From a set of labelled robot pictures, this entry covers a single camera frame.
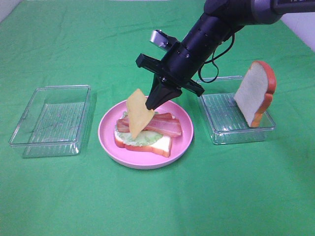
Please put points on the clear right plastic tray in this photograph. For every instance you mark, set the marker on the clear right plastic tray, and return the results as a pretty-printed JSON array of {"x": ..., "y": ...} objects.
[{"x": 225, "y": 121}]

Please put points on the yellow cheese slice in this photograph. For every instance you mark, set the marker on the yellow cheese slice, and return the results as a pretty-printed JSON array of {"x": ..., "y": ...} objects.
[{"x": 138, "y": 114}]

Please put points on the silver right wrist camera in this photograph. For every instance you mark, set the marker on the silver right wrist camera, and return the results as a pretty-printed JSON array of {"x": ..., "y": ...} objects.
[{"x": 162, "y": 40}]

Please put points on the green lettuce leaf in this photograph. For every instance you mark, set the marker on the green lettuce leaf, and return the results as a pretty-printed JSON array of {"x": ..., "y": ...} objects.
[{"x": 144, "y": 138}]

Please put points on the toast bread slice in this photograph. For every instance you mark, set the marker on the toast bread slice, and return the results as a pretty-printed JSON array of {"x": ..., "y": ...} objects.
[
  {"x": 161, "y": 147},
  {"x": 255, "y": 92}
]

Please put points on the clear plastic tray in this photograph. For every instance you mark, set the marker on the clear plastic tray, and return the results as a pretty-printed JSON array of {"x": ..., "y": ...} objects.
[
  {"x": 225, "y": 121},
  {"x": 54, "y": 122}
]

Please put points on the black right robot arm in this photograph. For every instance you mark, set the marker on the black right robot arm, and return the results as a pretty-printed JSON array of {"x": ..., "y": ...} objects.
[{"x": 220, "y": 20}]

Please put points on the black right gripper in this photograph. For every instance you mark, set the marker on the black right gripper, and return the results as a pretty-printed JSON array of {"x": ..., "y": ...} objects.
[{"x": 178, "y": 67}]

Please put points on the bacon strip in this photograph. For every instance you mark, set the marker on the bacon strip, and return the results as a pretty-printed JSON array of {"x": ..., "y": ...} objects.
[
  {"x": 122, "y": 124},
  {"x": 171, "y": 128}
]

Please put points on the clear left plastic tray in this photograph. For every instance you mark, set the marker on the clear left plastic tray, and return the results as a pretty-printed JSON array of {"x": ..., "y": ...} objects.
[{"x": 54, "y": 122}]

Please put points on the pink round plate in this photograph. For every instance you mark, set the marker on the pink round plate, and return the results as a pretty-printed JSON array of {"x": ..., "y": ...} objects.
[{"x": 144, "y": 160}]

